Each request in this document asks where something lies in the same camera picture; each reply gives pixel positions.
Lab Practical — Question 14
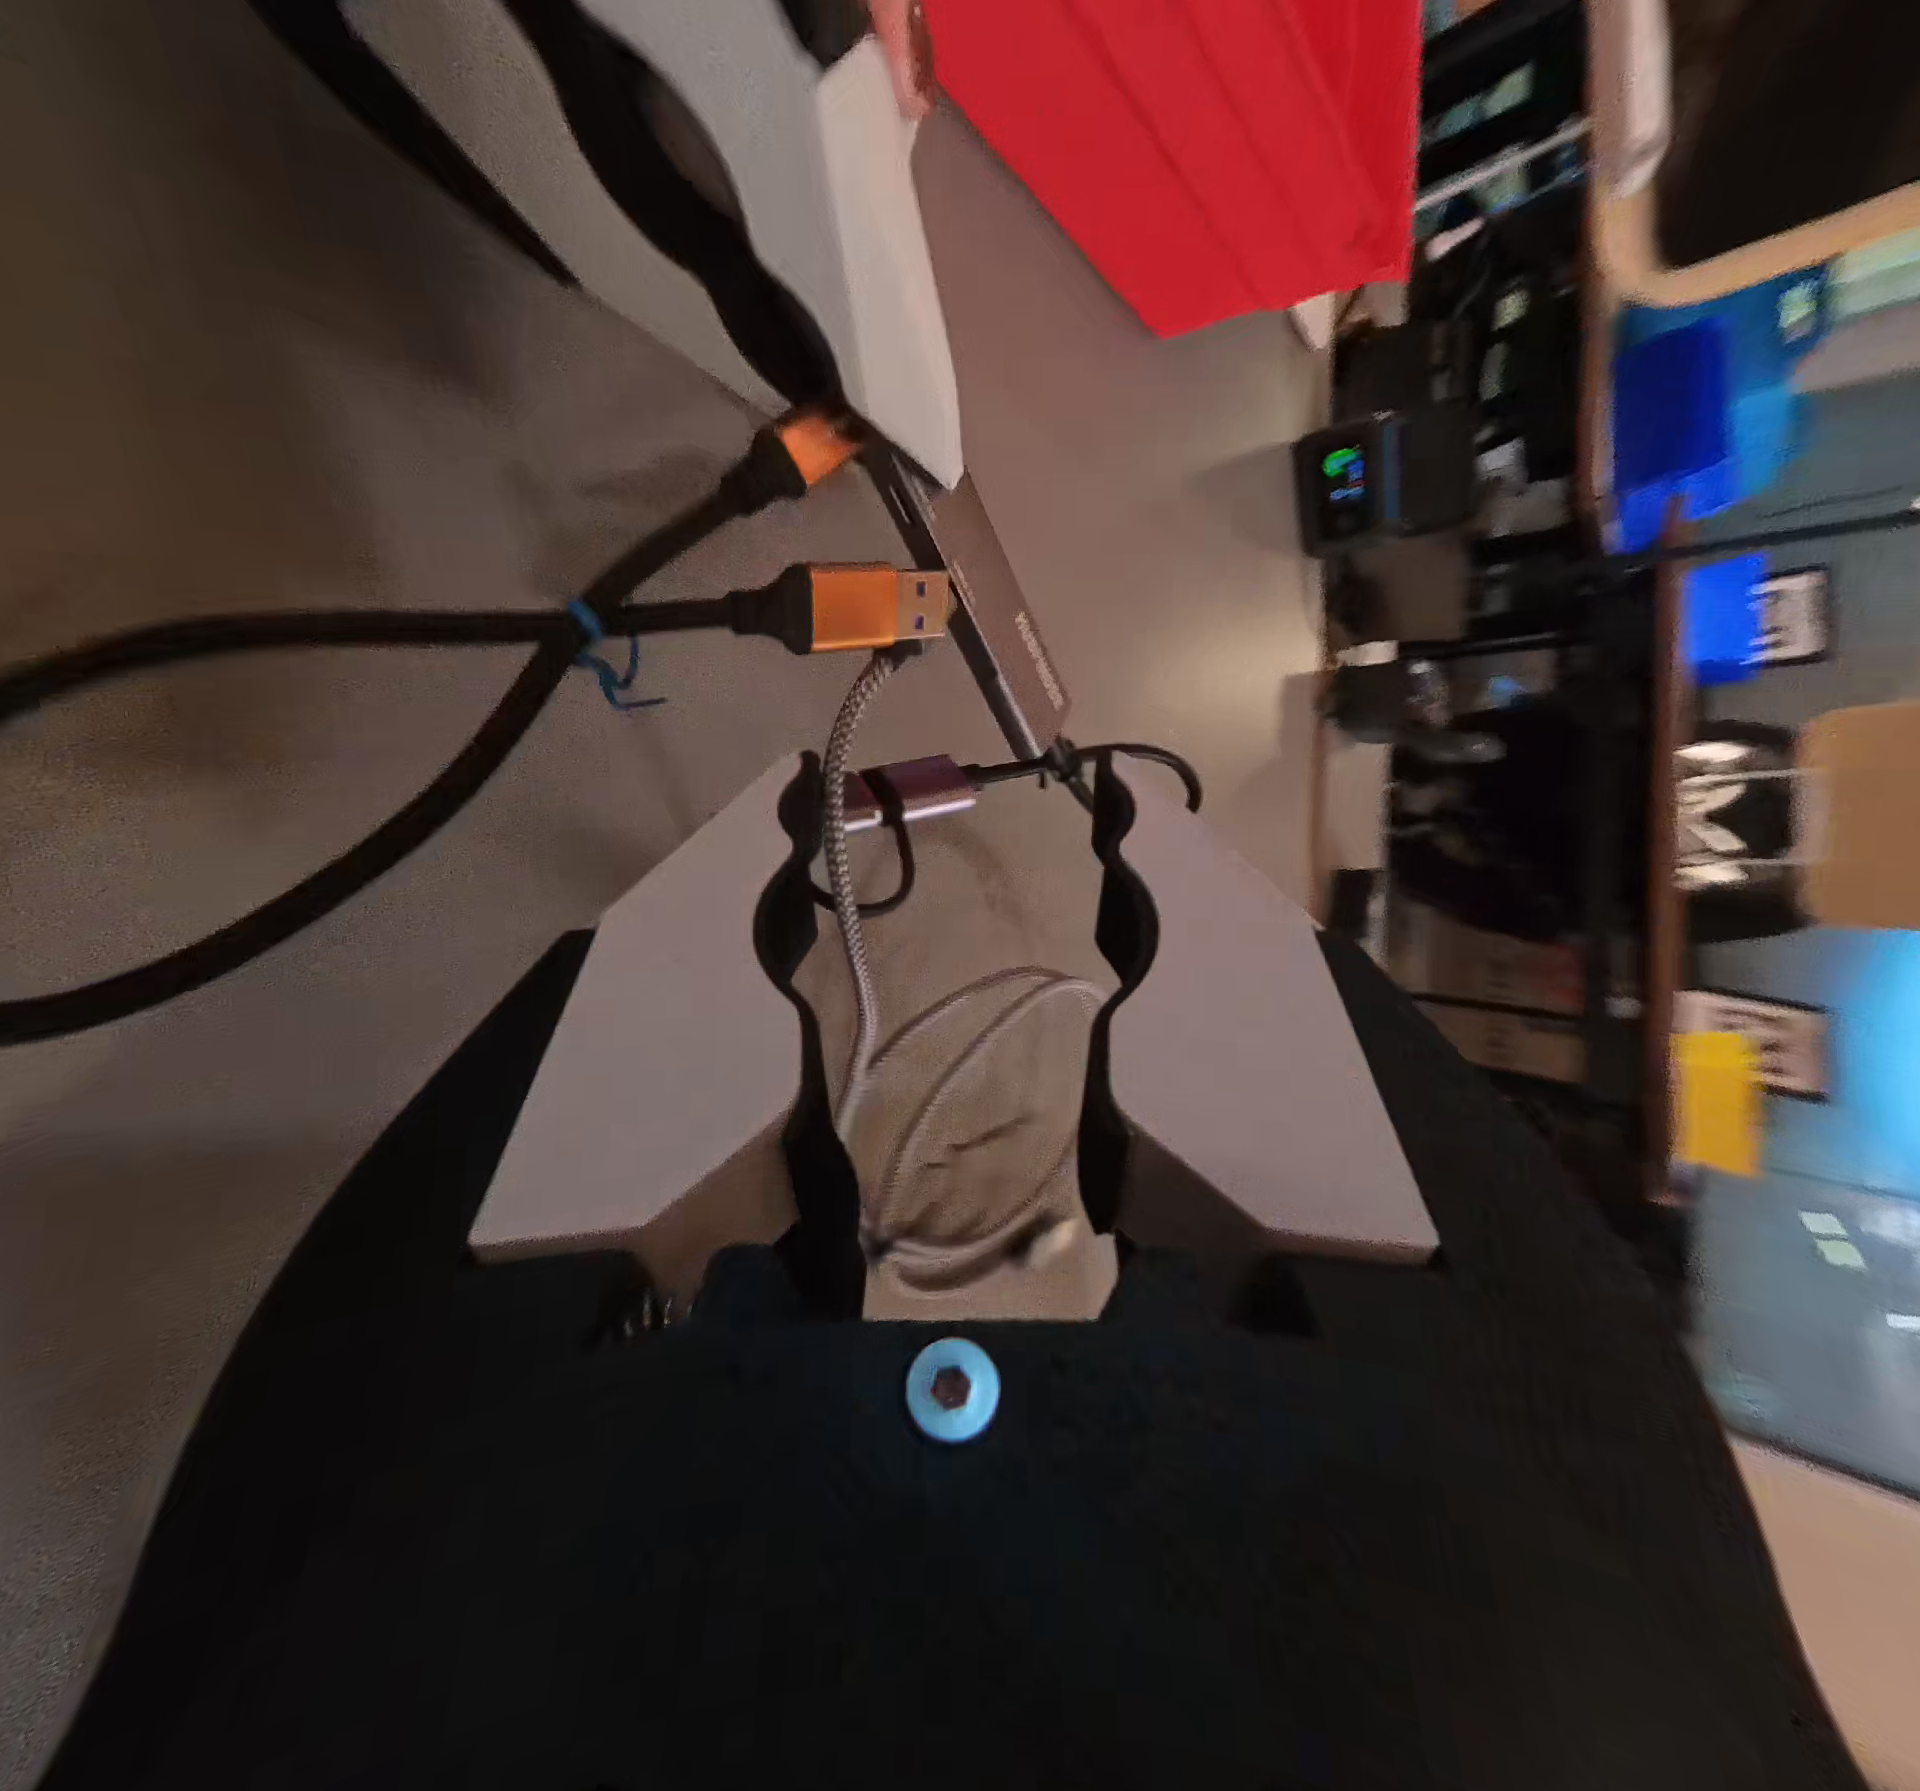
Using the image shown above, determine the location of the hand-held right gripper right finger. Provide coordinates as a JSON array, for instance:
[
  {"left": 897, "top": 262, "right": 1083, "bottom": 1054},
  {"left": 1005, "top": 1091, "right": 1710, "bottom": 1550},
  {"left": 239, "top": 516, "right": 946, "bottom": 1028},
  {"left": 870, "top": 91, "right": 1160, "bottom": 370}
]
[{"left": 1075, "top": 754, "right": 1445, "bottom": 1321}]

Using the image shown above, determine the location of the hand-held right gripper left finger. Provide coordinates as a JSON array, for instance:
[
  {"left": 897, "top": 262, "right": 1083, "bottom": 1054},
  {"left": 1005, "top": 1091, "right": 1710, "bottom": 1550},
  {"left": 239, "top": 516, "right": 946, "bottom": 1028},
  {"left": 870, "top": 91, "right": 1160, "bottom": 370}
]
[{"left": 468, "top": 754, "right": 867, "bottom": 1323}]

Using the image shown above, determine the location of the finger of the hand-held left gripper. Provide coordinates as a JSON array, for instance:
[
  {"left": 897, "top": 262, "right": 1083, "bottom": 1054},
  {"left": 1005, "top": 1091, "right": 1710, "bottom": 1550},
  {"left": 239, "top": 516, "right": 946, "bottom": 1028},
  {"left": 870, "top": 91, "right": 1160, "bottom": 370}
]
[
  {"left": 341, "top": 0, "right": 846, "bottom": 419},
  {"left": 508, "top": 0, "right": 965, "bottom": 489}
]

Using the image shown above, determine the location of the grey braided usb cable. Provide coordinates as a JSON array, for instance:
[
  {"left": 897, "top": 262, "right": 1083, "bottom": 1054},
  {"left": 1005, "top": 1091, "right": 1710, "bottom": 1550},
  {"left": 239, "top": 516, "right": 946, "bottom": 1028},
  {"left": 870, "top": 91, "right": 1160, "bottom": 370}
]
[{"left": 817, "top": 649, "right": 1119, "bottom": 1286}]

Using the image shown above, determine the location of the red plastic bin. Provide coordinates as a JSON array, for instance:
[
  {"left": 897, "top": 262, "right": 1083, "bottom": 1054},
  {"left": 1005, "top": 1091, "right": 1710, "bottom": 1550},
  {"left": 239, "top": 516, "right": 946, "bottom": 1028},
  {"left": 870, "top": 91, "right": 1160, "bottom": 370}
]
[{"left": 906, "top": 0, "right": 1427, "bottom": 341}]

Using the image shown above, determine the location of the black orange-plug cable blue tie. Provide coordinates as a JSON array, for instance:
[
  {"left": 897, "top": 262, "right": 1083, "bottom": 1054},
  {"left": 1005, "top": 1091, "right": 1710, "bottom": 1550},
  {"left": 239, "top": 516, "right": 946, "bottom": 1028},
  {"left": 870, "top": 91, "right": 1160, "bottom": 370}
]
[{"left": 0, "top": 402, "right": 957, "bottom": 1046}]

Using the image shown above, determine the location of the yellow plastic bin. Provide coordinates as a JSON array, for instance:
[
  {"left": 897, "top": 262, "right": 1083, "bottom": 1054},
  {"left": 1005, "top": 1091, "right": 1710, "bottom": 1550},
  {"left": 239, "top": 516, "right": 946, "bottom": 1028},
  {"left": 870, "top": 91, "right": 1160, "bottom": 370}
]
[{"left": 1669, "top": 1034, "right": 1763, "bottom": 1178}]

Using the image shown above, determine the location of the printed tag sign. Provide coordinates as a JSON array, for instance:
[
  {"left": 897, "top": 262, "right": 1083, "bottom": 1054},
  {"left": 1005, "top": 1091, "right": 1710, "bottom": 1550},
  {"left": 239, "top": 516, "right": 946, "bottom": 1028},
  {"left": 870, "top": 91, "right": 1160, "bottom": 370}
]
[
  {"left": 1747, "top": 566, "right": 1835, "bottom": 664},
  {"left": 1687, "top": 992, "right": 1829, "bottom": 1104}
]

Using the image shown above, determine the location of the black power station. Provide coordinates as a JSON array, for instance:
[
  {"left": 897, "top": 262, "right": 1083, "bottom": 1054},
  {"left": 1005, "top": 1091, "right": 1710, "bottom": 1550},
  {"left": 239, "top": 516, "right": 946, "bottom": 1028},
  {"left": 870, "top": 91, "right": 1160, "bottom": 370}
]
[{"left": 1293, "top": 410, "right": 1479, "bottom": 558}]

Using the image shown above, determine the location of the small blue plastic bin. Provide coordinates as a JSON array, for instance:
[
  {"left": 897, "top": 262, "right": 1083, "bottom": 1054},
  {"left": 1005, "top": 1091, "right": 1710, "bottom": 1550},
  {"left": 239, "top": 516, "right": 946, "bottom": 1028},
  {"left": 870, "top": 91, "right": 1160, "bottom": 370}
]
[{"left": 1681, "top": 553, "right": 1776, "bottom": 685}]

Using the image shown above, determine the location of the large blue plastic bin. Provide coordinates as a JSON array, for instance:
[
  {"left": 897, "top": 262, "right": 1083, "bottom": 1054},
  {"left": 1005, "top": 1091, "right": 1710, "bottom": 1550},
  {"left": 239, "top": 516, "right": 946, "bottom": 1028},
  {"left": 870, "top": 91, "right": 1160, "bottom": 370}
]
[{"left": 1613, "top": 314, "right": 1749, "bottom": 551}]

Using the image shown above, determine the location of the light blue tote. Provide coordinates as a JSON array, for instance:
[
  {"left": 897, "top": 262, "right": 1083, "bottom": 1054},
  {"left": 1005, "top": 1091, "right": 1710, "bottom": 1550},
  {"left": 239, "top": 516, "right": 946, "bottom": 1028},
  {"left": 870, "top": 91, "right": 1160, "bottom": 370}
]
[{"left": 1620, "top": 264, "right": 1835, "bottom": 472}]

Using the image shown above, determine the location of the tablet with pale frame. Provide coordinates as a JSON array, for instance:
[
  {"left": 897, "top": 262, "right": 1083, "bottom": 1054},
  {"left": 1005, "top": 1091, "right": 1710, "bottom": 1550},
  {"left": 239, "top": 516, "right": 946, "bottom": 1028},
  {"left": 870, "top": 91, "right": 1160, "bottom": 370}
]
[{"left": 1588, "top": 0, "right": 1920, "bottom": 312}]

